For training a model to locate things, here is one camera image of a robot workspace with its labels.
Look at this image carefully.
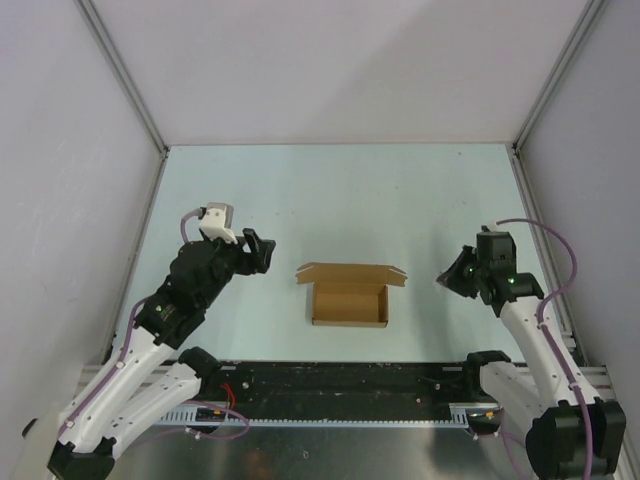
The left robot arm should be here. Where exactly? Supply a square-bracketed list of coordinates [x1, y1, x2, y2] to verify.
[11, 228, 276, 479]

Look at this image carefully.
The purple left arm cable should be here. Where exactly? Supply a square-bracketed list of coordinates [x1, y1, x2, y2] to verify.
[59, 206, 251, 441]

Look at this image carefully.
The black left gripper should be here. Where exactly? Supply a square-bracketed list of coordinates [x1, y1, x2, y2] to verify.
[197, 227, 275, 308]

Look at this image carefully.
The grey slotted cable duct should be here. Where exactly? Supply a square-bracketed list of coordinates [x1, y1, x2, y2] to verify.
[154, 405, 469, 429]

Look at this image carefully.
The right aluminium corner post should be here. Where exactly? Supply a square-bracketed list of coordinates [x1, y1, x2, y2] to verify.
[512, 0, 606, 151]

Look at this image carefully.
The aluminium corner post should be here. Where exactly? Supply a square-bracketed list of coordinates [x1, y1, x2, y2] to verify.
[512, 0, 606, 151]
[73, 0, 169, 157]

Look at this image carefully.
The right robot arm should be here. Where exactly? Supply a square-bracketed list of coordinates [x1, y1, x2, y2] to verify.
[437, 227, 626, 479]

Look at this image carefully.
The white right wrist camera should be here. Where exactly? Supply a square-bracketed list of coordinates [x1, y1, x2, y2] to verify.
[481, 222, 501, 232]

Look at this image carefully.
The brown cardboard box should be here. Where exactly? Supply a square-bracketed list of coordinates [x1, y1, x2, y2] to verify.
[296, 262, 408, 328]

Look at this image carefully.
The left aluminium corner post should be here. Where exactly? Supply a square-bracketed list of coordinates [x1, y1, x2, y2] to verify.
[73, 0, 169, 157]

